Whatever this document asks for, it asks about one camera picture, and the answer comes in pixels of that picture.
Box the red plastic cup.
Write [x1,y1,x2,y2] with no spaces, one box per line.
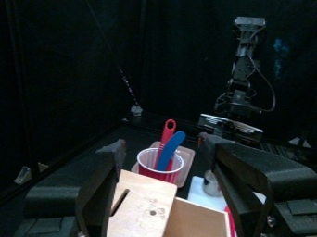
[136,147,185,185]

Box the diagonal brace cable with turnbuckle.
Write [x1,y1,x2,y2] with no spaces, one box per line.
[84,0,141,109]

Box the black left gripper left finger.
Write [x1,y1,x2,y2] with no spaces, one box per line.
[23,138,126,237]

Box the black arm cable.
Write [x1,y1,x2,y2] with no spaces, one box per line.
[246,55,276,113]

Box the red spatula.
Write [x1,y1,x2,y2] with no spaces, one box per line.
[153,118,177,170]

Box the white cutting board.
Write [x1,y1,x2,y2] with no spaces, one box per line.
[187,175,267,214]

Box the round metal cutter with handle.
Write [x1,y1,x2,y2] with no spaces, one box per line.
[201,169,224,197]

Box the wooden drawer cabinet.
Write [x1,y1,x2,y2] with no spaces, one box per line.
[105,168,229,237]

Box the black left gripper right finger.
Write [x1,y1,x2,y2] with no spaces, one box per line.
[196,132,317,237]

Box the blue spatula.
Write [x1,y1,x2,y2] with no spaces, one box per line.
[156,131,187,172]

